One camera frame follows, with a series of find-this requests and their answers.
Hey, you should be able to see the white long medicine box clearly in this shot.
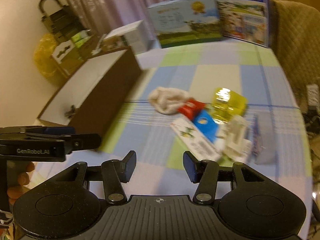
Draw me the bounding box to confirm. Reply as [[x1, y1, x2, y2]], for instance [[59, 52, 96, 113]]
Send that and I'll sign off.
[[170, 117, 222, 161]]

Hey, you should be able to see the blue sachet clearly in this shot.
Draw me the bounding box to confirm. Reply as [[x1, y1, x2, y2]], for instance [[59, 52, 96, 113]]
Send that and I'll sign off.
[[193, 109, 219, 143]]

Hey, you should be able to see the clear plastic case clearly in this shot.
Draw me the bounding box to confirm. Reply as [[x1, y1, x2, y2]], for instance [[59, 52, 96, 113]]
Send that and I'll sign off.
[[252, 113, 276, 165]]

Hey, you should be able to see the red snack packet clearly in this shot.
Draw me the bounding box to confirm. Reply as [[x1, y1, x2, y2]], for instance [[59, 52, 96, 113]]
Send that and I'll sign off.
[[177, 98, 206, 121]]

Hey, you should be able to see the yellow snack packet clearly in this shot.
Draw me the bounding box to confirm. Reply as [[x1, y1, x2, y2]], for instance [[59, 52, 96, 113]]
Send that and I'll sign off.
[[209, 87, 248, 124]]

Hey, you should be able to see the white knitted cloth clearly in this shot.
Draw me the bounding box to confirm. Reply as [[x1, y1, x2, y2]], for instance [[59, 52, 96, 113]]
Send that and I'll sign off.
[[148, 87, 191, 115]]

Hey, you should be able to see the dark velvet scrunchie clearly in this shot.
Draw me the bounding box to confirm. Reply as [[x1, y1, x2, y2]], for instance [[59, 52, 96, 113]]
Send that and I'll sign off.
[[64, 105, 78, 119]]

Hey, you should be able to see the person's left hand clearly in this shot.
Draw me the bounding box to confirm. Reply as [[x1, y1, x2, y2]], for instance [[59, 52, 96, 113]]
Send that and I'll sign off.
[[7, 162, 35, 205]]

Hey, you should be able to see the brown storage box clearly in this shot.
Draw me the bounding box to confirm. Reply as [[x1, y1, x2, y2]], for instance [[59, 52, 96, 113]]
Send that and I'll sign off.
[[37, 47, 142, 136]]

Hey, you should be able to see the yellow plastic bag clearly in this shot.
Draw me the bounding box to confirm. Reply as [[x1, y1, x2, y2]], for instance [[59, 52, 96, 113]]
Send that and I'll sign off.
[[33, 33, 64, 86]]

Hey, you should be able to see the cardboard tissue carton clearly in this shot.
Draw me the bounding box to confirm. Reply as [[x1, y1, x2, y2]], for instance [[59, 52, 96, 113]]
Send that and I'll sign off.
[[51, 30, 100, 78]]

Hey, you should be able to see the checkered bed sheet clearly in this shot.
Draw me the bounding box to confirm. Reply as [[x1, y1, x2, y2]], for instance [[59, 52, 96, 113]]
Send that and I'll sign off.
[[35, 37, 315, 239]]

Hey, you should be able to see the black folding cart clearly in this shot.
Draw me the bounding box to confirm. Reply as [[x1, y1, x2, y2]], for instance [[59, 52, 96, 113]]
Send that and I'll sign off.
[[39, 0, 86, 43]]

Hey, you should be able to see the white product box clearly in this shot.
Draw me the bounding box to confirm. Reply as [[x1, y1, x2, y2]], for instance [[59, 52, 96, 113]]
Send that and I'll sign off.
[[101, 20, 150, 54]]

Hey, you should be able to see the white power strip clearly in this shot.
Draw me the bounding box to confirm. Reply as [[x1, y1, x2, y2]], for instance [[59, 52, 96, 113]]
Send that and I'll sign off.
[[306, 83, 319, 107]]

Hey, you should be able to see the light blue milk carton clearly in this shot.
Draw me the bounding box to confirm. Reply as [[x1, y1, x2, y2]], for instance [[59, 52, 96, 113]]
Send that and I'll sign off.
[[147, 0, 222, 48]]

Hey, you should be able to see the quilted beige chair cover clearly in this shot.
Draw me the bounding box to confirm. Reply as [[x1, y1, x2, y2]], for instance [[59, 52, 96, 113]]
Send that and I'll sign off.
[[269, 0, 319, 104]]

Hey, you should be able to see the dark blue milk carton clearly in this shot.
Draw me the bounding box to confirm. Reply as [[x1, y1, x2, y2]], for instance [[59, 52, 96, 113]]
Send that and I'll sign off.
[[216, 0, 270, 47]]

